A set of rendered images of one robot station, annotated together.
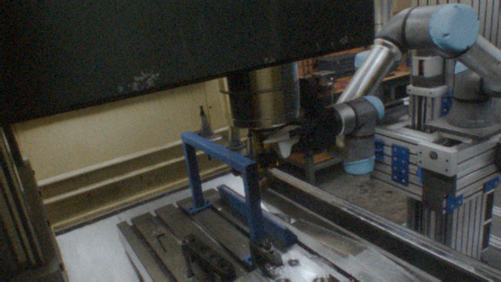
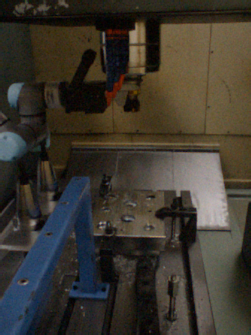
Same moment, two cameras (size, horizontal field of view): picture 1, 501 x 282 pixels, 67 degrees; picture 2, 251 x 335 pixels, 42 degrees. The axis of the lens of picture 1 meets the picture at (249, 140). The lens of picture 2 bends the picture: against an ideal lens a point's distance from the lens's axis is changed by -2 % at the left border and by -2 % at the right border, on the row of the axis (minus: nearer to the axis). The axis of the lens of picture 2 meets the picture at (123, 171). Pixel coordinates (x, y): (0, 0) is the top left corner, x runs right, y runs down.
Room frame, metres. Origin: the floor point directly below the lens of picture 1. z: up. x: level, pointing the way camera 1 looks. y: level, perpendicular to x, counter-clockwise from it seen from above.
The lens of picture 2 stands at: (1.50, 0.49, 1.52)
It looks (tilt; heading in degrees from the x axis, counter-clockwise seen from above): 23 degrees down; 217
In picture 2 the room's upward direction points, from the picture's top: 1 degrees counter-clockwise
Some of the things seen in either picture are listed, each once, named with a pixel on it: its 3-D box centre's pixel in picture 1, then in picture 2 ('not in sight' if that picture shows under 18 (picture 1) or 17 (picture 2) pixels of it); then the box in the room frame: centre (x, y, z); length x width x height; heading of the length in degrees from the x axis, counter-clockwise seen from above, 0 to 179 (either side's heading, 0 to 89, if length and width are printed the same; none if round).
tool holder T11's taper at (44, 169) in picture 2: (252, 142); (46, 174); (1.09, -0.01, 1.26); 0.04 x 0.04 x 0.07
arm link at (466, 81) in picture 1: (474, 77); not in sight; (1.30, -0.81, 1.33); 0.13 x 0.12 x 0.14; 26
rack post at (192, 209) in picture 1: (193, 175); not in sight; (1.40, 0.24, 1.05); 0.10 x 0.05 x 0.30; 121
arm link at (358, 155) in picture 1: (354, 150); (33, 131); (0.92, -0.27, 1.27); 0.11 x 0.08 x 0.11; 26
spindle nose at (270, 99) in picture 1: (259, 88); (130, 48); (0.76, -0.03, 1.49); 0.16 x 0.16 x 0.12
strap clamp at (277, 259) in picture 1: (267, 258); (109, 245); (0.91, -0.01, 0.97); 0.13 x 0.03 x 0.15; 31
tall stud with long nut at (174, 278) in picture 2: (186, 258); (172, 297); (0.97, 0.23, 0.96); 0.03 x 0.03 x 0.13
